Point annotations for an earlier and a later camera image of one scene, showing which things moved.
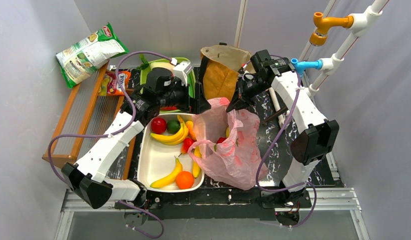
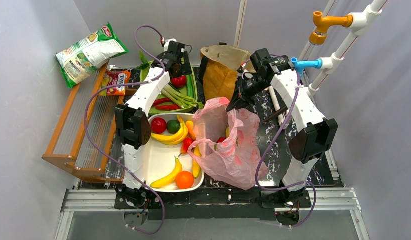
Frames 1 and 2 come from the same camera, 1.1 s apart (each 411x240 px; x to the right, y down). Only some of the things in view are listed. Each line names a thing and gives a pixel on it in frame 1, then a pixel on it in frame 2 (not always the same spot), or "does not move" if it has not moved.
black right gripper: [243, 91] does not move
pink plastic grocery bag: [227, 142] does not move
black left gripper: [192, 96] → [176, 67]
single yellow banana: [227, 132] does not move
